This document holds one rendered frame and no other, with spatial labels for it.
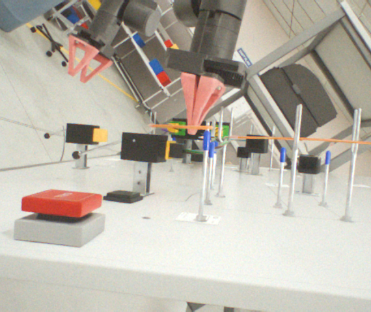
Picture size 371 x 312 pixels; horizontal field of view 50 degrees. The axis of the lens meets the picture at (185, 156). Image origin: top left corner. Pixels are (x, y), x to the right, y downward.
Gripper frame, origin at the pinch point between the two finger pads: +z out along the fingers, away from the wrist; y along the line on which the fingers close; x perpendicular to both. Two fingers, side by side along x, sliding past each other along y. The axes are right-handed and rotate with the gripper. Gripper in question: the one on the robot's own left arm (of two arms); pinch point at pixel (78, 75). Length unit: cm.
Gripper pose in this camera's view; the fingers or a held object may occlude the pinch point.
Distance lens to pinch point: 91.6
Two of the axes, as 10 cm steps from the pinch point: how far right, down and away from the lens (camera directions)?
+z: -4.8, 8.8, 0.1
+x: -8.5, -4.7, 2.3
